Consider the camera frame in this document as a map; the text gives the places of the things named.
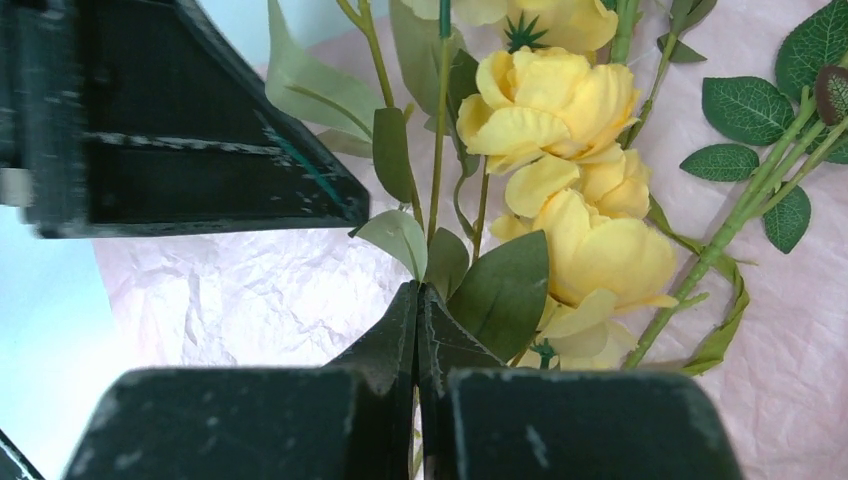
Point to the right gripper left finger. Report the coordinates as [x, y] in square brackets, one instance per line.
[349, 419]

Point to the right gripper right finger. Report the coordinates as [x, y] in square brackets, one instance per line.
[482, 420]

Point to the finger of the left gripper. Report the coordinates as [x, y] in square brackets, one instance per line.
[138, 119]

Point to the yellow rose stem bunch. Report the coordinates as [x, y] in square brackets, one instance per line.
[534, 231]

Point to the pink wrapping paper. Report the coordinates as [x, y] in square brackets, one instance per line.
[300, 297]

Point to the cream pink rose stem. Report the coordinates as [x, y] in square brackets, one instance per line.
[802, 117]

